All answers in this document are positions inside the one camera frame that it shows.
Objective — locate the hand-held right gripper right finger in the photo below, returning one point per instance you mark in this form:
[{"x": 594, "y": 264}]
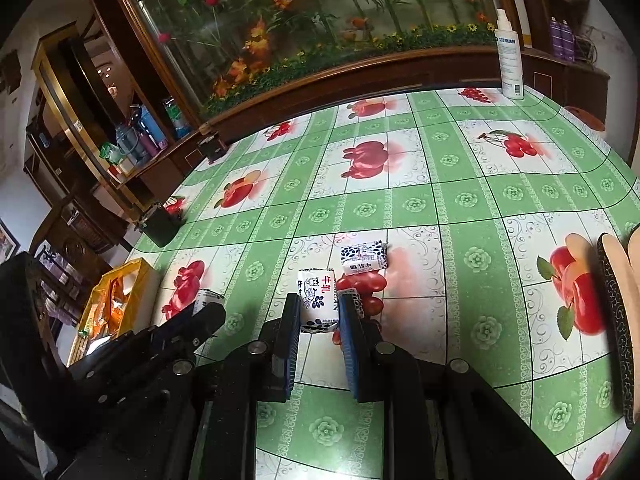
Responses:
[{"x": 350, "y": 350}]

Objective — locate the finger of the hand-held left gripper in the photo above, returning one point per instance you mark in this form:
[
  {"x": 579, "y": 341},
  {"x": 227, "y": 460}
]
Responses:
[
  {"x": 205, "y": 327},
  {"x": 175, "y": 322}
]

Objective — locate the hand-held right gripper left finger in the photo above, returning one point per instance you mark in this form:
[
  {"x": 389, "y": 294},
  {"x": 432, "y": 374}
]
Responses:
[{"x": 287, "y": 350}]

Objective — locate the white black-patterned milk candy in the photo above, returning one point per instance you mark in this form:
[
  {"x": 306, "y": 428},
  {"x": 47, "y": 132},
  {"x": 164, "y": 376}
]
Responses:
[
  {"x": 317, "y": 300},
  {"x": 365, "y": 257},
  {"x": 207, "y": 299}
]

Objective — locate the yellow cardboard box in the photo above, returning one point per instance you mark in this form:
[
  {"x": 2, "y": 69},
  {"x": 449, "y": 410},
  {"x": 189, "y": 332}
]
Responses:
[{"x": 145, "y": 272}]

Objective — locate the small orange snack packet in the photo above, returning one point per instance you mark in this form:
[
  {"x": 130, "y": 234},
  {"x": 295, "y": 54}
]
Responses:
[{"x": 112, "y": 310}]

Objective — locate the black square container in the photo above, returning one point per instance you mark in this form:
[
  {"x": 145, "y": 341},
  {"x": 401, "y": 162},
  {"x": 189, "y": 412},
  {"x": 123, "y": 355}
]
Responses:
[{"x": 160, "y": 225}]

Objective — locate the small black box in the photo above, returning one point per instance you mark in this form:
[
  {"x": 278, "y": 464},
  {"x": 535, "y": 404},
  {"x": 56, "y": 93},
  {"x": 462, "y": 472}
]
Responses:
[{"x": 214, "y": 146}]

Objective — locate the light blue jug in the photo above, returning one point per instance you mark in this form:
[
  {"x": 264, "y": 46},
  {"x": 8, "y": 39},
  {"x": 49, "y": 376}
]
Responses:
[{"x": 127, "y": 142}]

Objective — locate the blue bottle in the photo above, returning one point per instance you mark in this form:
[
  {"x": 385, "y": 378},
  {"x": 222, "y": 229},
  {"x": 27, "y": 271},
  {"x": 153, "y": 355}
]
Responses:
[{"x": 152, "y": 127}]

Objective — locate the green bottle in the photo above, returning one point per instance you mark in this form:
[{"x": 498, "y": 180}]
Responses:
[{"x": 176, "y": 119}]

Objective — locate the black patterned glasses case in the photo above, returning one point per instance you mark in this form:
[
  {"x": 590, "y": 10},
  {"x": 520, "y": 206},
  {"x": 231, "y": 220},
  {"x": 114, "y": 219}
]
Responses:
[{"x": 620, "y": 330}]

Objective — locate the artificial flower glass display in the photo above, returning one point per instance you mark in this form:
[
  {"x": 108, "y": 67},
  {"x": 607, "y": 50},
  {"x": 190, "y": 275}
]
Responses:
[{"x": 310, "y": 20}]

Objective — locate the brown round stool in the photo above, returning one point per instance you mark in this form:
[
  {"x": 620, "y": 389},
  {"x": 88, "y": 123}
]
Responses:
[{"x": 585, "y": 119}]

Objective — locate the white spray bottle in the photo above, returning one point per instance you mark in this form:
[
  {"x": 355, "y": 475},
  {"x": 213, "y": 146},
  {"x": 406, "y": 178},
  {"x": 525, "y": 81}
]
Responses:
[{"x": 510, "y": 60}]

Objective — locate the purple bottle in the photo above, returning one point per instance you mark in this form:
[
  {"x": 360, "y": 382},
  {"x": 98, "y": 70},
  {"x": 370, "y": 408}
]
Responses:
[
  {"x": 555, "y": 40},
  {"x": 568, "y": 42}
]

